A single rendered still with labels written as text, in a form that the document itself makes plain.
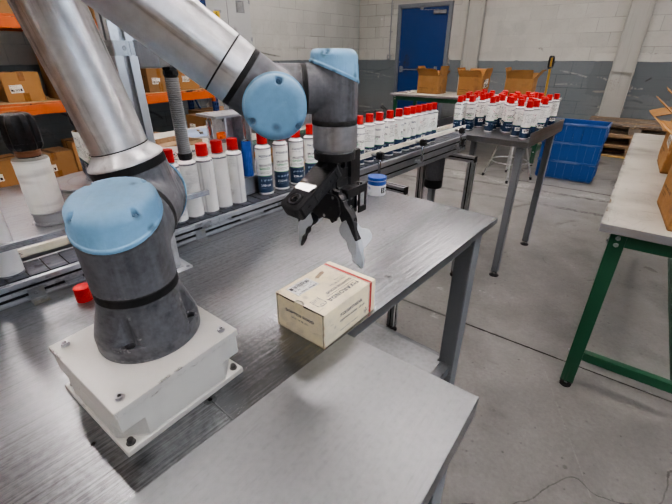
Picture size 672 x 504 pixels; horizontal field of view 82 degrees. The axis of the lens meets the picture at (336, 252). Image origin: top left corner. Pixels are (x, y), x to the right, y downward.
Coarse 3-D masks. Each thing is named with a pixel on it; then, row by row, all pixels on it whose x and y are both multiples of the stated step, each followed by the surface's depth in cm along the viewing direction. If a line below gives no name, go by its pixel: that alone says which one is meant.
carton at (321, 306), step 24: (336, 264) 84; (288, 288) 75; (312, 288) 75; (336, 288) 75; (360, 288) 75; (288, 312) 74; (312, 312) 69; (336, 312) 70; (360, 312) 78; (312, 336) 72; (336, 336) 73
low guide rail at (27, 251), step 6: (54, 240) 93; (60, 240) 93; (66, 240) 94; (30, 246) 90; (36, 246) 90; (42, 246) 91; (48, 246) 92; (54, 246) 93; (60, 246) 94; (18, 252) 88; (24, 252) 89; (30, 252) 90; (36, 252) 90
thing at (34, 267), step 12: (276, 192) 135; (288, 192) 137; (204, 216) 115; (60, 252) 95; (72, 252) 95; (24, 264) 89; (36, 264) 89; (48, 264) 89; (60, 264) 89; (24, 276) 84
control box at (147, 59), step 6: (138, 42) 76; (138, 48) 77; (144, 48) 77; (138, 54) 77; (144, 54) 77; (150, 54) 77; (138, 60) 77; (144, 60) 78; (150, 60) 78; (156, 60) 78; (162, 60) 82; (144, 66) 78; (150, 66) 78; (156, 66) 79; (162, 66) 81
